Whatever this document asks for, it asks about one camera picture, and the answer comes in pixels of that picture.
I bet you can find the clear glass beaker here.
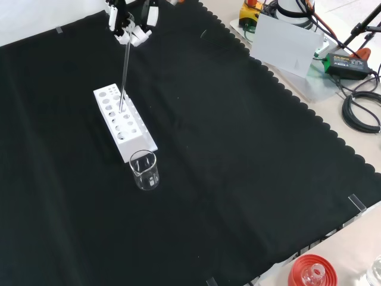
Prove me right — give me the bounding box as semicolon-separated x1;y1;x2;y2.
129;150;161;191

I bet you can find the yellow stop button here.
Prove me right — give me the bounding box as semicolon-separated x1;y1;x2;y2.
239;0;264;29

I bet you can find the small clear glass flask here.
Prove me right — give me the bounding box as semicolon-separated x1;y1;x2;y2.
301;263;327;286

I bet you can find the clear glass vessel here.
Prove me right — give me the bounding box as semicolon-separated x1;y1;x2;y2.
365;254;381;286

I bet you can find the black cloth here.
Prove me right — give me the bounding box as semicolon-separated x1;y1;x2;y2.
0;0;376;286

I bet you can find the black power adapter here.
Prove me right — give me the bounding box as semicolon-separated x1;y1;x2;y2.
323;52;373;80

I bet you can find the red ribbed funnel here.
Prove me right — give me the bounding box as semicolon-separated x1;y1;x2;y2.
287;253;339;286

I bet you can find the white test tube rack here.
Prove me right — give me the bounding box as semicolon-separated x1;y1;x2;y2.
93;84;158;164

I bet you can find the clear glass rod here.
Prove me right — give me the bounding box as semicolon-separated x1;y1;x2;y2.
118;22;133;114

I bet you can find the black tripod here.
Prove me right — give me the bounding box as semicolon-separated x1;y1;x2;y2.
342;4;381;59

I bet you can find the coiled black cable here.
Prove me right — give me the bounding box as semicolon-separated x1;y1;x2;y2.
341;91;381;134

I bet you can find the grey metal base plate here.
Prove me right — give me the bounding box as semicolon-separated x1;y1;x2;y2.
229;17;352;104

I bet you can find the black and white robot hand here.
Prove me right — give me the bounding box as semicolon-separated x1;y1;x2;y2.
105;0;158;47

